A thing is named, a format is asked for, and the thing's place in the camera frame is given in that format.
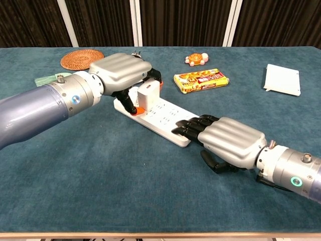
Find white flat box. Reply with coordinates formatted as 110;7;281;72
263;63;301;97

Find round woven brown coaster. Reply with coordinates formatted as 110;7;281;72
60;49;105;71

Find white power strip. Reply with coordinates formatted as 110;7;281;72
113;85;201;148

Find dark partition panel white frame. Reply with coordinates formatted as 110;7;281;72
57;0;139;48
0;0;78;49
222;0;321;50
129;0;243;48

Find white charger adapter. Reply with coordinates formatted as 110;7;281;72
136;79;161;111

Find teal carpet table mat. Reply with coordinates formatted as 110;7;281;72
0;46;321;234

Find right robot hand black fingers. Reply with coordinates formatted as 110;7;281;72
171;114;268;174

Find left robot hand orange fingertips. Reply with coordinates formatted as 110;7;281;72
89;52;164;116

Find green hand brush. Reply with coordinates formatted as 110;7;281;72
34;72;73;87

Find yellow snack pack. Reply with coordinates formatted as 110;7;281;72
173;68;230;94

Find orange turtle toy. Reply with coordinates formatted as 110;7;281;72
185;52;210;67

